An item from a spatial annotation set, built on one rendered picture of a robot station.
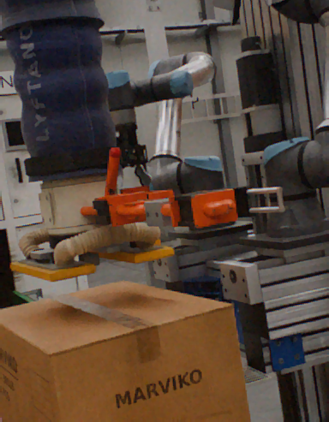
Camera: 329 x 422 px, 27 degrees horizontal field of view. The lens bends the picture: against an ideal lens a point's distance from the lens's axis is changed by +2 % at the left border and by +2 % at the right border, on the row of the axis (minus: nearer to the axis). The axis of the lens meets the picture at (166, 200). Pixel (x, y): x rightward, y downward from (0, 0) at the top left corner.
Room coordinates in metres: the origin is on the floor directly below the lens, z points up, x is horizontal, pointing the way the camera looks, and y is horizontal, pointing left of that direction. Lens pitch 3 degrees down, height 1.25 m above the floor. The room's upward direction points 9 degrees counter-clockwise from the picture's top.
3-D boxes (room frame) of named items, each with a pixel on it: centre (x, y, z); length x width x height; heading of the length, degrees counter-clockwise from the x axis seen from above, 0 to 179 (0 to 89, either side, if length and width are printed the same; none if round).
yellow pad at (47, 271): (1.58, 0.29, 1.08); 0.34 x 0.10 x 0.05; 26
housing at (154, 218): (1.20, 0.00, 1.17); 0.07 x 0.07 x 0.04; 26
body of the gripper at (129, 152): (1.98, 0.08, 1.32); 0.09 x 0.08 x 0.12; 26
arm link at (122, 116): (1.98, 0.09, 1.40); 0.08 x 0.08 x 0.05
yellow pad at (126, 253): (1.66, 0.12, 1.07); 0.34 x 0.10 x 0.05; 26
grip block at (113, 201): (1.40, 0.09, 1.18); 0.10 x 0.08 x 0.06; 116
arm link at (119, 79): (1.99, 0.09, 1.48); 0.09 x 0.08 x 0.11; 159
